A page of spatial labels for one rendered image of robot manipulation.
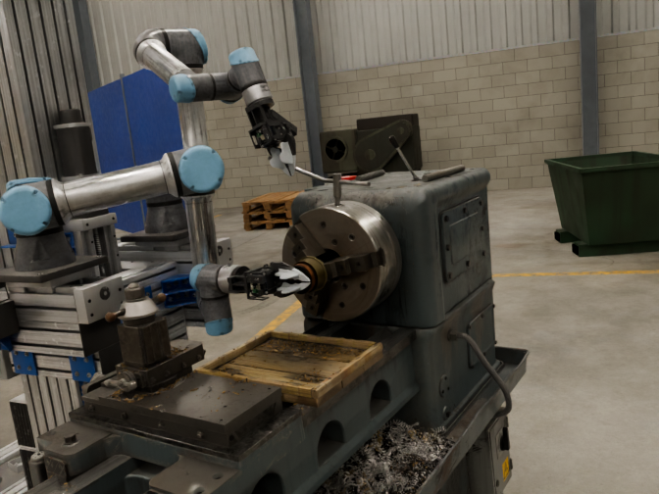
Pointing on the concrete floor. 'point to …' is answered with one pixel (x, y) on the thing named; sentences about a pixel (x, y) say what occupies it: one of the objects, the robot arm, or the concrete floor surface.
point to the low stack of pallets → (269, 210)
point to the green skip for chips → (607, 202)
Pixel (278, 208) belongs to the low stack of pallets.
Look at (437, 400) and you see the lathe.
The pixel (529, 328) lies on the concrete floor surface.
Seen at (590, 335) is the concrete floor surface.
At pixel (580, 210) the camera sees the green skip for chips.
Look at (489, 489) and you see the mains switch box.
